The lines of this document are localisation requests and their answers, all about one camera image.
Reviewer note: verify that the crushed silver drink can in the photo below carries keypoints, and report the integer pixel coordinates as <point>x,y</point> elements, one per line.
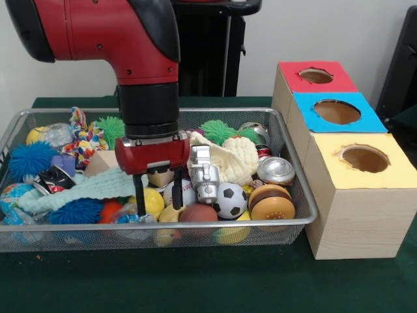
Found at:
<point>275,169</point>

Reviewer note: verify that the blue spiky rubber ball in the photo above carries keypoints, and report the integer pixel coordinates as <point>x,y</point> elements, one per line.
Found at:
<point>31,161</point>

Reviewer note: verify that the white baseball toy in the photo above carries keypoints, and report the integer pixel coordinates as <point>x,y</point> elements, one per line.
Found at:
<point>189,194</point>

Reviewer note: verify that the silver robot figure toy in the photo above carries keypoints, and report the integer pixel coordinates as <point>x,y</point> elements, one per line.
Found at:
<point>205,176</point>

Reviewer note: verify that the mint green knitted cloth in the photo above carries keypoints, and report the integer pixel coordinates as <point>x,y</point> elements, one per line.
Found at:
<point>97,189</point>

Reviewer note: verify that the black flat panel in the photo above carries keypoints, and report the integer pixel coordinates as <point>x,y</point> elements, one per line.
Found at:
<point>404,65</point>

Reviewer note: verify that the dark green table cloth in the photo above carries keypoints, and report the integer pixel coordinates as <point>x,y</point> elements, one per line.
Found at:
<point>407,130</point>
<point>195,283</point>

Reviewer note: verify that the wooden box with three holes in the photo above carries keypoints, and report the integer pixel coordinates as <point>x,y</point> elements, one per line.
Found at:
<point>358,221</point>

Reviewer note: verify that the black and white soccer ball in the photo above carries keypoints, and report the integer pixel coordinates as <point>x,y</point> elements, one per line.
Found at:
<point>231,200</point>

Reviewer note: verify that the wooden toy hamburger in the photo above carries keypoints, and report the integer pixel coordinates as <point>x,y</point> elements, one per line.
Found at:
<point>272,208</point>

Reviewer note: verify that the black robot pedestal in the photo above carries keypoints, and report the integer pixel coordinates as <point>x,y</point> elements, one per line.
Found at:
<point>211,49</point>

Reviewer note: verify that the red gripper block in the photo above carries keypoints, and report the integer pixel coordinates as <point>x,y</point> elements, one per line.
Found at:
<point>150,156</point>

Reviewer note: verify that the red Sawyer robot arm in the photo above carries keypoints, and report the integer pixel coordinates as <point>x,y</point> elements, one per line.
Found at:
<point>97,29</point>

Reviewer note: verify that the wooden cube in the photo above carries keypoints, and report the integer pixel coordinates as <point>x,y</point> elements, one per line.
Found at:
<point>161,178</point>

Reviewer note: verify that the cream knitted cloth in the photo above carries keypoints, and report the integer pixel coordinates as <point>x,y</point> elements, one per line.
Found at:
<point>234,159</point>

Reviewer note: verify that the yellow plush toy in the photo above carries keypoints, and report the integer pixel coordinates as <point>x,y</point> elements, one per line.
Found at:
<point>167,215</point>

